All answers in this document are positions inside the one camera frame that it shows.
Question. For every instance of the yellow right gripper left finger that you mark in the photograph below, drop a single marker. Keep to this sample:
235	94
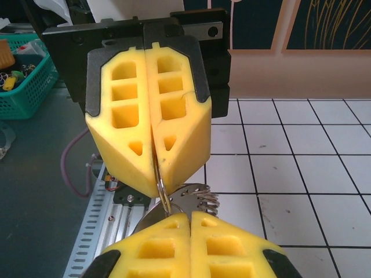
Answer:
150	252

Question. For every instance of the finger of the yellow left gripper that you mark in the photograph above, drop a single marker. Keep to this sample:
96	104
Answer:
188	139
116	150

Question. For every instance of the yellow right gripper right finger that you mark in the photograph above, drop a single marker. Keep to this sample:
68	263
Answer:
232	252

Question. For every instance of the small silver rings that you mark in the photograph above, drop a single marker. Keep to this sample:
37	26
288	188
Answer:
210	202

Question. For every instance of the silver split keyring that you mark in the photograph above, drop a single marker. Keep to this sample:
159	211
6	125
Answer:
162	191

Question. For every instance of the teal plastic basket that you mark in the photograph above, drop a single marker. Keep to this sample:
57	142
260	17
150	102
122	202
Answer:
29	98

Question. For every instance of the clear acrylic piece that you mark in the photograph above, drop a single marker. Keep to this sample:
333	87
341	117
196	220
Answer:
7	139

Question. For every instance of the green key tag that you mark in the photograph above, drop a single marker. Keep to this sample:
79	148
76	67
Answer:
18	74

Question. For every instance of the yellow key tag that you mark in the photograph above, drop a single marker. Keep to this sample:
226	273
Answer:
8	83

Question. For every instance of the orange woven item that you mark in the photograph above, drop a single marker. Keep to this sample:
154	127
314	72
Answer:
5	55

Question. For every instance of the clear plastic bag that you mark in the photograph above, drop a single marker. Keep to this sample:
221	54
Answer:
52	8

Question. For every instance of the black left arm base bracket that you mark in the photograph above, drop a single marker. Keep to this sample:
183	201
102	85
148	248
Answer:
130	197

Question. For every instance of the perforated aluminium rail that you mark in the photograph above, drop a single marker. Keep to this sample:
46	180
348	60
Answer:
87	231

